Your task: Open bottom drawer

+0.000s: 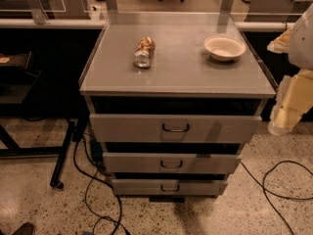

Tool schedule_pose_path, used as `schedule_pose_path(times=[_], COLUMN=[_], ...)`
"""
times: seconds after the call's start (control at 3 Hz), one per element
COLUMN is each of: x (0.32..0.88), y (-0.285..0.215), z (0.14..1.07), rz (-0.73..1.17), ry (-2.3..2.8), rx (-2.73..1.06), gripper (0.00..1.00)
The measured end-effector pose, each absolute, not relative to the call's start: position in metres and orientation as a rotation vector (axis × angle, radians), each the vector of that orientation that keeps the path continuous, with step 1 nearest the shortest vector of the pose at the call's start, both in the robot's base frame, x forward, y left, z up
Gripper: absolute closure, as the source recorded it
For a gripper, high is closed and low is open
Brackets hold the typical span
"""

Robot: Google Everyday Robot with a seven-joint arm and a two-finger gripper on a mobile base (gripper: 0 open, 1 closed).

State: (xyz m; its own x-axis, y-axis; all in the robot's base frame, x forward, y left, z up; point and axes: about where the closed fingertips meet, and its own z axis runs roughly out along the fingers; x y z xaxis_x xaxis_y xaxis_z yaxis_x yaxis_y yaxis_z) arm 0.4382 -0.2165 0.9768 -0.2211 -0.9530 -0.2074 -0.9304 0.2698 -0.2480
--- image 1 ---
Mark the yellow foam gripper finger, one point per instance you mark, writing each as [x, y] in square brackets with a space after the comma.
[294, 99]

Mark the grey bottom drawer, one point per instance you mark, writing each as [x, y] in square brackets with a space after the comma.
[155, 187]

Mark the grey drawer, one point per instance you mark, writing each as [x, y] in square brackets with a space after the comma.
[173, 128]
[170, 163]
[155, 187]

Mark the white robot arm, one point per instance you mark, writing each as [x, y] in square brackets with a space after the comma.
[300, 53]

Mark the grey drawer cabinet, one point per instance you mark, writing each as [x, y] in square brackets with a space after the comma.
[183, 79]

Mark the grey top drawer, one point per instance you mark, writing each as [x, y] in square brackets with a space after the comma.
[173, 128]

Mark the grey middle drawer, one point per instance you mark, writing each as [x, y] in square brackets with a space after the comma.
[170, 163]

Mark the yellow foam piece upper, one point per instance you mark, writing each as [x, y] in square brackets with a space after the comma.
[281, 44]

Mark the white paper bowl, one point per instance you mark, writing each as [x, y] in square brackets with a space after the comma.
[224, 48]

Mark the crushed orange soda can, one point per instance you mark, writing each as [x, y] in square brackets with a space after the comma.
[144, 53]

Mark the brown shoe bottom left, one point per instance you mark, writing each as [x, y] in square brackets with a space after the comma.
[26, 229]

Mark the black table frame left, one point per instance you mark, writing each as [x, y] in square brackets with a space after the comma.
[17, 81]

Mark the white horizontal rail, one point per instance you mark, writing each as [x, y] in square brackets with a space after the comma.
[88, 24]

